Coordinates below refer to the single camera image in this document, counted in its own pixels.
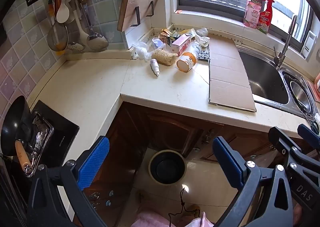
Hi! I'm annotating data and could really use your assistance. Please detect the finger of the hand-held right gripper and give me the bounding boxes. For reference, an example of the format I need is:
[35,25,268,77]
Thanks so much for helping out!
[268,127,304,167]
[297,124,320,157]

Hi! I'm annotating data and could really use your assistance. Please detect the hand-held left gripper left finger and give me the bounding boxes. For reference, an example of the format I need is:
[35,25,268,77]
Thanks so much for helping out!
[27,136,110,227]

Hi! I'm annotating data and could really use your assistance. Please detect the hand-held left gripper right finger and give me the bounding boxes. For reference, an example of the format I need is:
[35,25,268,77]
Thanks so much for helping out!
[212,136,294,227]

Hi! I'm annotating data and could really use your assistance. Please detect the beige trash can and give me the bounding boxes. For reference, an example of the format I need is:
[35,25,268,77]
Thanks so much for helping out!
[148,150,187,187]

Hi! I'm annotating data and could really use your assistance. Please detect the small white spray bottle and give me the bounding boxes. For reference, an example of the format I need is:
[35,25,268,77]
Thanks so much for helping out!
[150,59,160,77]

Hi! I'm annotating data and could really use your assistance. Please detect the white bottle with orange label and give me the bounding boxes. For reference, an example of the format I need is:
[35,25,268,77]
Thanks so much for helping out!
[176,42,202,73]

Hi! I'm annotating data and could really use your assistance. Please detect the tan loofah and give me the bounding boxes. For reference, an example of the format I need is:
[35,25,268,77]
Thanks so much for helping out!
[152,49,178,66]

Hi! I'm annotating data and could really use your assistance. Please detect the pink cardboard box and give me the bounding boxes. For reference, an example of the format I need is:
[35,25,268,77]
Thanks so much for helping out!
[171,34,195,54]

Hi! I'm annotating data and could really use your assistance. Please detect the blue white tissue pack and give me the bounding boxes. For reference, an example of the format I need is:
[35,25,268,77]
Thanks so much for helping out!
[151,37,167,49]

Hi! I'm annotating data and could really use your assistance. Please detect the yellow packet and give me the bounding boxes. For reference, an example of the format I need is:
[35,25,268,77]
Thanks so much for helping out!
[159,29,173,42]

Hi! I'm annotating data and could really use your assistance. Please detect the brown wooden cabinet door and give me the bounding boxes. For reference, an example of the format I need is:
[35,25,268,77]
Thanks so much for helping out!
[82,102,150,217]
[200,122,320,167]
[145,107,208,157]

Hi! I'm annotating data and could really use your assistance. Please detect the black gas stove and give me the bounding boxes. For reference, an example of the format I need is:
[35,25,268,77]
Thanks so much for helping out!
[0,100,80,227]

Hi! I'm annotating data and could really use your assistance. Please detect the aluminium foil stove liner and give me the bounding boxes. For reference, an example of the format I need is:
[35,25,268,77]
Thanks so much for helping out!
[27,110,54,170]

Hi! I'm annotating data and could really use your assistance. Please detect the stainless steel sink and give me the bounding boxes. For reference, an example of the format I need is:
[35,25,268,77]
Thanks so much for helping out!
[236,44,320,118]

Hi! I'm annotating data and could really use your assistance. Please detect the yellow embroidered slipper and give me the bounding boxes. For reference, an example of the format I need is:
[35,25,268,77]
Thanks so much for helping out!
[180,204,202,222]

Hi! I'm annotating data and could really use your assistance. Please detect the pink pants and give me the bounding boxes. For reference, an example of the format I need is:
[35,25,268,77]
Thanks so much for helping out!
[132,212,213,227]

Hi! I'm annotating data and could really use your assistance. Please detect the brown cardboard sheet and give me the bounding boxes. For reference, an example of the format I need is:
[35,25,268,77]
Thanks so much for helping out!
[207,35,257,113]

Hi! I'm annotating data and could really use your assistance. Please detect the metal faucet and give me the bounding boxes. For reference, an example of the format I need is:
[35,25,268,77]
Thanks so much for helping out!
[273,15,298,68]

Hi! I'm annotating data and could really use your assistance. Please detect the metal ladle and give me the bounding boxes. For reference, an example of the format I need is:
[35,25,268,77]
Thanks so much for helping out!
[75,0,109,50]

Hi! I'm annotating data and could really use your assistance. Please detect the red spray bottle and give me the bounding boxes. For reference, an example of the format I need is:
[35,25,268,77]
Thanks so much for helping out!
[259,0,275,34]

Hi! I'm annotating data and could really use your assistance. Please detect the metal mesh strainer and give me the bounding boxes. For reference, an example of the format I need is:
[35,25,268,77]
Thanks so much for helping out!
[47,0,69,52]

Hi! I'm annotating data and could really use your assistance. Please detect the pink detergent bottle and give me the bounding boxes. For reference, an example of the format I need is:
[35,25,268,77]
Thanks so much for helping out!
[243,0,263,29]

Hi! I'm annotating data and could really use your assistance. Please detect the white rice paddle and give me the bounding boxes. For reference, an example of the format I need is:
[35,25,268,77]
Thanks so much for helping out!
[56,0,70,23]

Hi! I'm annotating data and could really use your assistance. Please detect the ornate metal cabinet handle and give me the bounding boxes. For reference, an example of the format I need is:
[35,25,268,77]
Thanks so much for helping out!
[202,130,212,145]

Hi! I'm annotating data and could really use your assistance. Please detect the black cord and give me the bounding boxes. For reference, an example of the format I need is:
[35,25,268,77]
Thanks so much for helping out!
[168,188,200,227]

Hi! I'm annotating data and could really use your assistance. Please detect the black wok with wooden handle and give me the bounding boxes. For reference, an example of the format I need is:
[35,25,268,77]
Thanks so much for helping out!
[0,95,34,177]

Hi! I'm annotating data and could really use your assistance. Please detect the white wall socket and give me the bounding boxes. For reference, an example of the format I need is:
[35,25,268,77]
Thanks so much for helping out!
[301,30,316,58]

